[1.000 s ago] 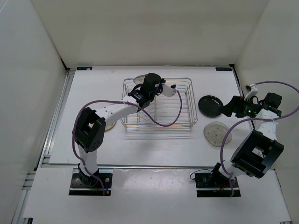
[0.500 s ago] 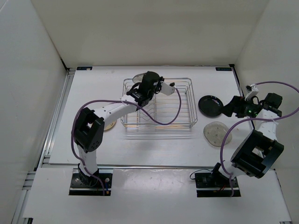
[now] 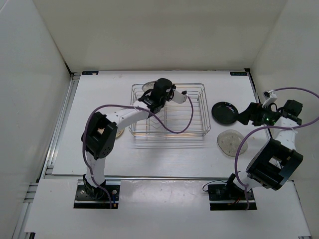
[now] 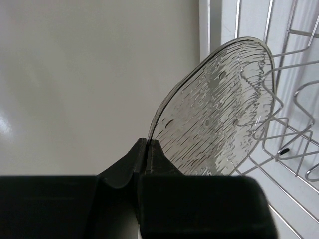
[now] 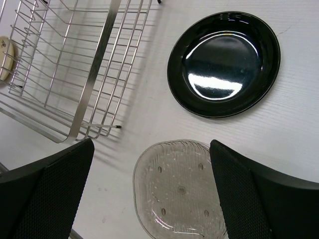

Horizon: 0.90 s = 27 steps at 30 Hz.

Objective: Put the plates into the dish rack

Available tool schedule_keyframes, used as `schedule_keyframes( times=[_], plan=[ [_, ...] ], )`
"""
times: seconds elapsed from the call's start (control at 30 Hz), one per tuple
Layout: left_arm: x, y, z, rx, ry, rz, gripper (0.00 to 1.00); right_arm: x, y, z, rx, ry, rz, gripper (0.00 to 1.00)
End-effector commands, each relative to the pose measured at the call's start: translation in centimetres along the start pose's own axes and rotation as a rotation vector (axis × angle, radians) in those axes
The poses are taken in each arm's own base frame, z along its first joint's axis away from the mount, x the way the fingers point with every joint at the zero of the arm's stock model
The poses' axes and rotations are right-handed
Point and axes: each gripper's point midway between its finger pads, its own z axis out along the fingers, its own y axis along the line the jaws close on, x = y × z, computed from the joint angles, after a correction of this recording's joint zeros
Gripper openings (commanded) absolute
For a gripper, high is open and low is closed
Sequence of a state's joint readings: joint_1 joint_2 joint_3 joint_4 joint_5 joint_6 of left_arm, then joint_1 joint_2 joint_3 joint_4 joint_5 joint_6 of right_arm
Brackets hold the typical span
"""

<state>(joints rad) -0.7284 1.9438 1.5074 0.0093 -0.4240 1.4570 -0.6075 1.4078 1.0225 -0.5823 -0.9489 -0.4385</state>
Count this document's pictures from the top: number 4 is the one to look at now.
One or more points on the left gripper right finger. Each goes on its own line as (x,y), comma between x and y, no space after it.
(175,206)

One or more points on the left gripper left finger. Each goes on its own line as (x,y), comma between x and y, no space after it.
(73,207)

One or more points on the clear glass plate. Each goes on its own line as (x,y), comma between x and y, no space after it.
(213,119)

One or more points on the chrome wire dish rack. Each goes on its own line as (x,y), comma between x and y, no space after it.
(288,153)

